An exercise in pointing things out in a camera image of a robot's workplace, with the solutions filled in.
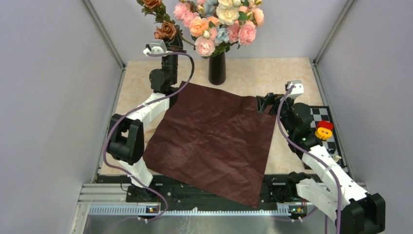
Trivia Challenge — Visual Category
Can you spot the brown small rose stem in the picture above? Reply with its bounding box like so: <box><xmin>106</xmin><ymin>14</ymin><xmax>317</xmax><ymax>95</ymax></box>
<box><xmin>136</xmin><ymin>0</ymin><xmax>195</xmax><ymax>47</ymax></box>

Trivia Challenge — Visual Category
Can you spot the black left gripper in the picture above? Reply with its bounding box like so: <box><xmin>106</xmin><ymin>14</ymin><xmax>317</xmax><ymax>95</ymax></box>
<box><xmin>162</xmin><ymin>25</ymin><xmax>187</xmax><ymax>85</ymax></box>

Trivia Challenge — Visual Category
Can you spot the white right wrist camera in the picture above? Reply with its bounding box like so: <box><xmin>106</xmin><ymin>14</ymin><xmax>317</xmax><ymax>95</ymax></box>
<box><xmin>285</xmin><ymin>80</ymin><xmax>304</xmax><ymax>100</ymax></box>

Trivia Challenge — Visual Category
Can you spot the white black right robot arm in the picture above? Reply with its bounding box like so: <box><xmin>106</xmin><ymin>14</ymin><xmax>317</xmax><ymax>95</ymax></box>
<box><xmin>256</xmin><ymin>93</ymin><xmax>386</xmax><ymax>234</ymax></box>

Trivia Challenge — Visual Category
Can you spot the red yellow toy block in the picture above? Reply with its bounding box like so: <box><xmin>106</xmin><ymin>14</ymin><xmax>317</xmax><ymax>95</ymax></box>
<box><xmin>315</xmin><ymin>120</ymin><xmax>334</xmax><ymax>140</ymax></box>

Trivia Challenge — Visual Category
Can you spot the white rose stem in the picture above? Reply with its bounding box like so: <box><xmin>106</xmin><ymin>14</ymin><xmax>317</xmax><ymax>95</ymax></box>
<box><xmin>216</xmin><ymin>0</ymin><xmax>242</xmax><ymax>25</ymax></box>

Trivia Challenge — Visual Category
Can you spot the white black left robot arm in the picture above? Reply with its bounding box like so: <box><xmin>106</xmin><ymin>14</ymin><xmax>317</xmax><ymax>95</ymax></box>
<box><xmin>105</xmin><ymin>26</ymin><xmax>185</xmax><ymax>202</ymax></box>

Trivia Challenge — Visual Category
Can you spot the red paper bouquet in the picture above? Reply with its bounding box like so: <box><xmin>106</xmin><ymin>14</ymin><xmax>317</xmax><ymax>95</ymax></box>
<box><xmin>143</xmin><ymin>82</ymin><xmax>276</xmax><ymax>208</ymax></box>

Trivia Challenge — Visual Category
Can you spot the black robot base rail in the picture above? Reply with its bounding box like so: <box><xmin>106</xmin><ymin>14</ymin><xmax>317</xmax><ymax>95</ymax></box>
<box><xmin>124</xmin><ymin>174</ymin><xmax>319</xmax><ymax>211</ymax></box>

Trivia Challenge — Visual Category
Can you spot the black white checkerboard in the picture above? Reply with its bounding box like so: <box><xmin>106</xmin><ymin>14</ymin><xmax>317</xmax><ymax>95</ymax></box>
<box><xmin>310</xmin><ymin>106</ymin><xmax>348</xmax><ymax>172</ymax></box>

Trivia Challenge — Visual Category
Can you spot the black cylindrical vase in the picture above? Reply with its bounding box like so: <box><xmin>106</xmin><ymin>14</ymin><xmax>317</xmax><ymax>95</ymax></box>
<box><xmin>208</xmin><ymin>52</ymin><xmax>226</xmax><ymax>85</ymax></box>

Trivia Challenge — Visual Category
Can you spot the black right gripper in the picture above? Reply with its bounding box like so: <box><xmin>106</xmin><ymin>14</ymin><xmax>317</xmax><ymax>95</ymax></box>
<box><xmin>257</xmin><ymin>93</ymin><xmax>297</xmax><ymax>135</ymax></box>

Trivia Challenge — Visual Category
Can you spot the white toothed cable duct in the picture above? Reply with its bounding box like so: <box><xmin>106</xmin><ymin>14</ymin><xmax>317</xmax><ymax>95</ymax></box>
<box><xmin>88</xmin><ymin>204</ymin><xmax>304</xmax><ymax>217</ymax></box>

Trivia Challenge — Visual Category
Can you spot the colourful artificial flower bunch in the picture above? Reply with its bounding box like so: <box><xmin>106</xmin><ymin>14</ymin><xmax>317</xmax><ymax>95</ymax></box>
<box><xmin>173</xmin><ymin>0</ymin><xmax>264</xmax><ymax>58</ymax></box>

